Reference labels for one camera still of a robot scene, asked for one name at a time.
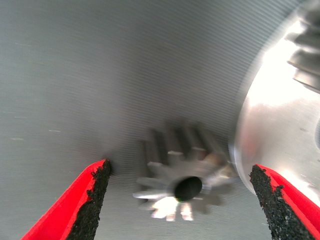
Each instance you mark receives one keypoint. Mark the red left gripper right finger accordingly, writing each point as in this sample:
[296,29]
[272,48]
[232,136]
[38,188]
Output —
[287,215]

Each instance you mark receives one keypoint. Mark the dark grey table cloth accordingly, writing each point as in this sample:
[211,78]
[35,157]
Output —
[75,75]

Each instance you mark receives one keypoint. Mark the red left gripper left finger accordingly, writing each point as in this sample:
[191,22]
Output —
[70,215]

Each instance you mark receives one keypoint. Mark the round metal carrier plate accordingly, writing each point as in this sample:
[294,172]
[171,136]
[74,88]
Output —
[275,112]

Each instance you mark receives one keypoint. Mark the small steel planetary gear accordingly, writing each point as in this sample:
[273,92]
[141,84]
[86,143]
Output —
[307,60]
[180,165]

